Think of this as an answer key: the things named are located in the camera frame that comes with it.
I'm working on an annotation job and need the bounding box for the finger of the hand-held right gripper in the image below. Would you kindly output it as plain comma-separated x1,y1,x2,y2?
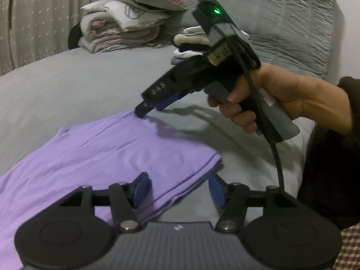
135,101,158,118
156,92,184,112

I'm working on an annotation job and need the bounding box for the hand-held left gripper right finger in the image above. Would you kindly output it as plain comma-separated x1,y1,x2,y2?
208,173,300,233

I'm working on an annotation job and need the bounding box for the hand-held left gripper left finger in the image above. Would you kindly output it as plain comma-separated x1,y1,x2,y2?
59,172,152,232

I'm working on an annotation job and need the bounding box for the purple shirt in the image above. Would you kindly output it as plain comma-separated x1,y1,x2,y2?
0,110,224,270

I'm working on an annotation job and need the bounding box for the person's right forearm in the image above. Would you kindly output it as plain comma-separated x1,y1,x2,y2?
298,76,360,231

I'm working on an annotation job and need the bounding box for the person's right hand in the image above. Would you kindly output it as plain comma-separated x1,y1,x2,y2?
207,63,321,134

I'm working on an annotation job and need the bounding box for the black folded garment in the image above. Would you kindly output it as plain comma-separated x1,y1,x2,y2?
179,43,210,53

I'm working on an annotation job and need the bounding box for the grey bed blanket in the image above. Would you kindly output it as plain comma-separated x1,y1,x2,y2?
0,45,315,231

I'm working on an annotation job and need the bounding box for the folded pink grey quilt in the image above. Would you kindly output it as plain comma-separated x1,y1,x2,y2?
78,0,171,54

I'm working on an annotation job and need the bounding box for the grey quilted bedspread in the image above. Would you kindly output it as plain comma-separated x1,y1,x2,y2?
146,0,338,86

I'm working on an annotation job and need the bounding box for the black cloth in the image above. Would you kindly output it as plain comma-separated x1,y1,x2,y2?
68,21,83,50

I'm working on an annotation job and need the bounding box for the grey star-patterned curtain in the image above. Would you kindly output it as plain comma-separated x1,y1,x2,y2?
0,0,104,76

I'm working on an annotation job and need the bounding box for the brown checked cloth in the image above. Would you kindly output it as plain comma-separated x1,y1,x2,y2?
333,225,360,270

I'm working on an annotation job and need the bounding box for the black cable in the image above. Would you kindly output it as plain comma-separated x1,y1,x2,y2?
242,59,285,193

